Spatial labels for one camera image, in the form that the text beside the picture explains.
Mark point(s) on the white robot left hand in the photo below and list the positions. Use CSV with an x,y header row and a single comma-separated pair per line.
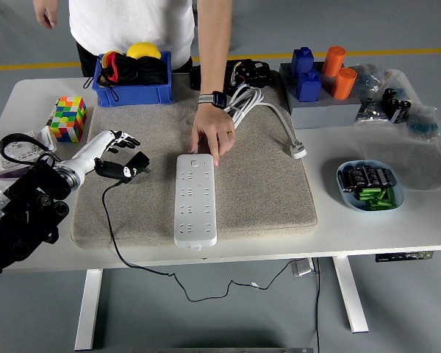
x,y
88,156

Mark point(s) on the person's right hand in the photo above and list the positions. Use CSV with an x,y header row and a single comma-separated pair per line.
x,y
46,13

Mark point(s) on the person's left hand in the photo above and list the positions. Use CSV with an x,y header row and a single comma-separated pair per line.
x,y
215,125

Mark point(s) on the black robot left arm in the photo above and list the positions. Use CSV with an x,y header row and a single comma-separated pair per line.
x,y
25,209

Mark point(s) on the person's left forearm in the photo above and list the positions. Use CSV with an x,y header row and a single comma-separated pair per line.
x,y
215,48

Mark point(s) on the black wrist watch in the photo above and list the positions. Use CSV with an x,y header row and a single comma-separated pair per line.
x,y
215,99

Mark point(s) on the multicoloured puzzle cube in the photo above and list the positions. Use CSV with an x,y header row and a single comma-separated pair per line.
x,y
68,119

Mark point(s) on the black electronic device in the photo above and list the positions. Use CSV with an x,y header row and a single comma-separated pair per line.
x,y
250,73

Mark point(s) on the blue plastic bin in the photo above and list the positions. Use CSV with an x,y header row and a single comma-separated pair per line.
x,y
132,95

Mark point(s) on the grey-brown mat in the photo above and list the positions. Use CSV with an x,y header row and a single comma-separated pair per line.
x,y
261,191

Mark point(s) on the white power strip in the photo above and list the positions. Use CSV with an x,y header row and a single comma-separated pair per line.
x,y
195,206

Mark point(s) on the person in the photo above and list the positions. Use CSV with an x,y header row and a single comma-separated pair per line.
x,y
132,22

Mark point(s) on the blue block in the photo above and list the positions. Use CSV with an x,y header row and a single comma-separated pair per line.
x,y
302,62
308,88

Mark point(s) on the yellow ball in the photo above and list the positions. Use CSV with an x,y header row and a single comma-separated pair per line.
x,y
143,50

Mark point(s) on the grey block base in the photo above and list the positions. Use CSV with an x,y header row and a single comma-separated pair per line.
x,y
323,114

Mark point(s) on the orange cylinder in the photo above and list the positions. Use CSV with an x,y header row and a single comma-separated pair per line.
x,y
333,60
344,84

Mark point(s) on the light blue dish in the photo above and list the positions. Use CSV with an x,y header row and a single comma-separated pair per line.
x,y
347,200

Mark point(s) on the white table leg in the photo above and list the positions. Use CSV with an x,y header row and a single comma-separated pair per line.
x,y
351,294
90,309

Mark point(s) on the clear bag of dark parts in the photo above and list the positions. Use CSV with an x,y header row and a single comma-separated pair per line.
x,y
371,110

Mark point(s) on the pile of black capacitors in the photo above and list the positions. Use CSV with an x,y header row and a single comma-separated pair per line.
x,y
367,176

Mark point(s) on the clear bag of blue components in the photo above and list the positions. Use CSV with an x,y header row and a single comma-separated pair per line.
x,y
422,125
369,78

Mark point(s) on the grey metal box under table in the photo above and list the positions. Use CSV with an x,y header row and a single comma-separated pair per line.
x,y
302,267

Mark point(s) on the pile of green cylinders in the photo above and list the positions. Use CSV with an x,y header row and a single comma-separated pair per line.
x,y
378,198

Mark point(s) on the clear bag of black capacitors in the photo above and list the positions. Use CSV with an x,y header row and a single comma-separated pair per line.
x,y
396,104

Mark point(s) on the large clear plastic bag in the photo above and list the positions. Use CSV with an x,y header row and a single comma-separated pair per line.
x,y
419,162

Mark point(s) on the table control panel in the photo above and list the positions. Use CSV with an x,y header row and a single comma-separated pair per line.
x,y
404,256

